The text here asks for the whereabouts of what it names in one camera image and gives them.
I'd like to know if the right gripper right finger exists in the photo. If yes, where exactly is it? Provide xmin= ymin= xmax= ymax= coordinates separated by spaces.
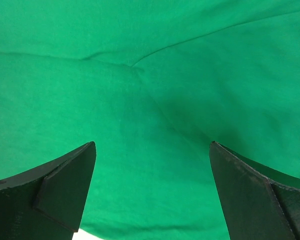
xmin=209 ymin=141 xmax=300 ymax=240

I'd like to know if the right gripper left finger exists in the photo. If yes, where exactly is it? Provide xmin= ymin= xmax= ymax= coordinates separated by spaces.
xmin=0 ymin=141 xmax=97 ymax=240

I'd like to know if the green t shirt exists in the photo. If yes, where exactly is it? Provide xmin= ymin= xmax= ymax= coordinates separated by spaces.
xmin=0 ymin=0 xmax=300 ymax=240

